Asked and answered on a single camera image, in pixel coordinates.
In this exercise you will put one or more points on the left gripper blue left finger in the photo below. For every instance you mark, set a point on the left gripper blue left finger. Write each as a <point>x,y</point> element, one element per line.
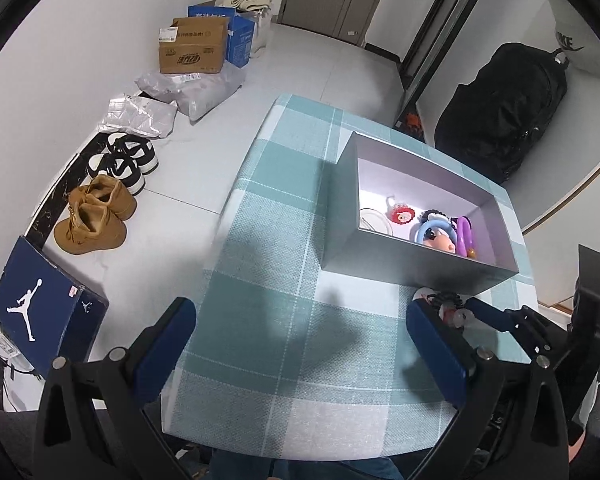
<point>156,351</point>

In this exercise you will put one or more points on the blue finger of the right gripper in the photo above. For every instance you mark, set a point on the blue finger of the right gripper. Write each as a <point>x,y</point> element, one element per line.
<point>432,304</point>
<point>496,319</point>

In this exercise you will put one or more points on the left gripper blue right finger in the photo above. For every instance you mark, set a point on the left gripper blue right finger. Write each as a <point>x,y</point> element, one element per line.
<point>444,350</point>

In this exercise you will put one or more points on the white printed pin badge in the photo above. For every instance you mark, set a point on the white printed pin badge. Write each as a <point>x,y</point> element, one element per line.
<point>447,299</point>

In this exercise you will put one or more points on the doll head figurine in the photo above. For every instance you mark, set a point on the doll head figurine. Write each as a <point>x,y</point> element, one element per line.
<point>439,239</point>

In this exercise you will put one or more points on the red rim pin badge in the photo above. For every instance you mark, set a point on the red rim pin badge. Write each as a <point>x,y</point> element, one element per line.
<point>375,221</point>

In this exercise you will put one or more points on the grey open phone box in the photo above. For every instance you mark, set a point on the grey open phone box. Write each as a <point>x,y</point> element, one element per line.
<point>370,170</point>

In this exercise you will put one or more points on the blue Jordan shoe box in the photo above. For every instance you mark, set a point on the blue Jordan shoe box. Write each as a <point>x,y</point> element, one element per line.
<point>44,311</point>

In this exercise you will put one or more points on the tan suede boots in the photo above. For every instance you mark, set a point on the tan suede boots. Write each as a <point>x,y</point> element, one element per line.
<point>97,215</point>

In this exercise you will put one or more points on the white power strip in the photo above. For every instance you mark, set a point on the white power strip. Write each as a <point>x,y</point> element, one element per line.
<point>0,342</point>

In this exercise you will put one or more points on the black backpack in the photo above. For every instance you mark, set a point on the black backpack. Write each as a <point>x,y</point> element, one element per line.
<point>492,124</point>

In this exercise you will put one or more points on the black white sneakers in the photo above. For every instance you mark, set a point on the black white sneakers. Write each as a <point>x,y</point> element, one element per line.
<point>128,158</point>

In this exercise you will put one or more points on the grey plastic parcel bag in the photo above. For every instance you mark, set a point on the grey plastic parcel bag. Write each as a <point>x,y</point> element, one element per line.
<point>194,94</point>

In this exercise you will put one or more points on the white hanging tote bag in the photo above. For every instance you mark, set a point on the white hanging tote bag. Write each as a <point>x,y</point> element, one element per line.
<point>576,38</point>

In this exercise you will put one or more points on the brown cardboard box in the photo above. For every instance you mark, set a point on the brown cardboard box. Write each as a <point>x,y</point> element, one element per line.
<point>193,45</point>

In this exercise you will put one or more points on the blue carton box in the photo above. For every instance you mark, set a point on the blue carton box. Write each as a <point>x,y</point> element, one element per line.
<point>240,31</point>

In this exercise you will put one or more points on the white cloth bag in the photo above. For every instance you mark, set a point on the white cloth bag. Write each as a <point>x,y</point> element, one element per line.
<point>260,13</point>

